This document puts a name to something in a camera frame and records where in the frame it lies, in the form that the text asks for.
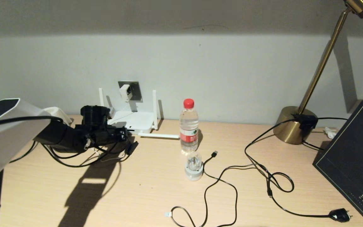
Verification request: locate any clear water bottle red cap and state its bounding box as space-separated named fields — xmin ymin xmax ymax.
xmin=179 ymin=99 xmax=199 ymax=154

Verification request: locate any white crumpled wrapper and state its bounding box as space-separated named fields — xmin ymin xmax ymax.
xmin=324 ymin=127 xmax=338 ymax=140

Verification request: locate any white toilet paper roll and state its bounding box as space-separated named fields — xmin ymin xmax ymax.
xmin=43 ymin=107 xmax=73 ymax=125

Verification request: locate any black ethernet cable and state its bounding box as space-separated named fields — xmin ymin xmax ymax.
xmin=10 ymin=140 xmax=131 ymax=168

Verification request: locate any grey wall power socket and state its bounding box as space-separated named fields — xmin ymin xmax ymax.
xmin=118 ymin=81 xmax=143 ymax=102

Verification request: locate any black cable with white tip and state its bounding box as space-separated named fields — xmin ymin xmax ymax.
xmin=164 ymin=164 xmax=273 ymax=227

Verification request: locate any white power adapter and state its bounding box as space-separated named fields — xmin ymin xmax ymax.
xmin=119 ymin=84 xmax=132 ymax=102

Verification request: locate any brass desk lamp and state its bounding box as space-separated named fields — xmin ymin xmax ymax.
xmin=273 ymin=0 xmax=363 ymax=145

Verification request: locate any small black plastic clip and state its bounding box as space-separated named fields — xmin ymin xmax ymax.
xmin=126 ymin=141 xmax=139 ymax=155

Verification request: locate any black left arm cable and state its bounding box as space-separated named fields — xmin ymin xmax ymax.
xmin=0 ymin=116 xmax=64 ymax=130

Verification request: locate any black lamp power cord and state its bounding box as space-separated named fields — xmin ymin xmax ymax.
xmin=245 ymin=118 xmax=353 ymax=223

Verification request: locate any black box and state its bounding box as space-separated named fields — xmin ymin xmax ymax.
xmin=312 ymin=99 xmax=363 ymax=227

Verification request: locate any white wifi router with antennas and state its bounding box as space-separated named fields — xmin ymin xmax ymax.
xmin=98 ymin=88 xmax=181 ymax=139

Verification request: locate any thin black lamp cord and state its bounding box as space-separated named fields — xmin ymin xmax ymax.
xmin=302 ymin=117 xmax=348 ymax=151

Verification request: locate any black USB cable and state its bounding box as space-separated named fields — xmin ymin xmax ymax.
xmin=202 ymin=151 xmax=239 ymax=227

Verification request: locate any black inline lamp switch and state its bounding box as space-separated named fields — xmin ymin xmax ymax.
xmin=292 ymin=114 xmax=318 ymax=130

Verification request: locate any black braided cable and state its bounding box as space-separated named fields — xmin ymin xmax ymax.
xmin=41 ymin=141 xmax=120 ymax=168

